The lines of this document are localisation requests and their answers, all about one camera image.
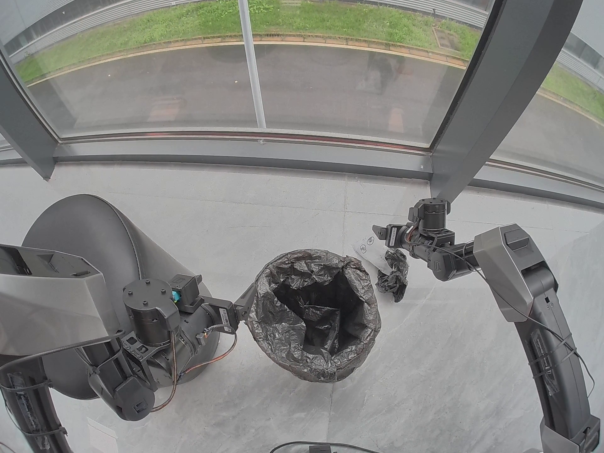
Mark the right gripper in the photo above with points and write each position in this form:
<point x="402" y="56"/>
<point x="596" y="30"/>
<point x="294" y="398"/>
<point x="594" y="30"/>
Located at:
<point x="406" y="239"/>

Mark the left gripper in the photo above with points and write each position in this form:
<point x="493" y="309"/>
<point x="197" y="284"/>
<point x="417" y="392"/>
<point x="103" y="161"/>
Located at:
<point x="207" y="323"/>

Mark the black plastic bag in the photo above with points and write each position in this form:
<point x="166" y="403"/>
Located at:
<point x="283" y="272"/>

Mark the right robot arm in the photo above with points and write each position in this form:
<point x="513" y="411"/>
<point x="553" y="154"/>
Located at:
<point x="509" y="262"/>

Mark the clear printed wrapper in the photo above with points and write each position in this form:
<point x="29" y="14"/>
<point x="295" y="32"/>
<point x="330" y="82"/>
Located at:
<point x="365" y="248"/>

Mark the crumpled black plastic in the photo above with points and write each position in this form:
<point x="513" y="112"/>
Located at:
<point x="394" y="279"/>

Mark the window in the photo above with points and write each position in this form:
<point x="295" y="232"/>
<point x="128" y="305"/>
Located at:
<point x="481" y="111"/>

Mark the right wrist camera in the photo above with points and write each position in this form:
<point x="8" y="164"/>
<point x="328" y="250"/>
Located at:
<point x="413" y="215"/>

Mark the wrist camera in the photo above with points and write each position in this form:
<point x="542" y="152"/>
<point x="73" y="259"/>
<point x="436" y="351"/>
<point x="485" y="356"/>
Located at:
<point x="188" y="290"/>
<point x="413" y="215"/>

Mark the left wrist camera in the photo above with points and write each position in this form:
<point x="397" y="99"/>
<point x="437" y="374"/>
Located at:
<point x="188" y="290"/>

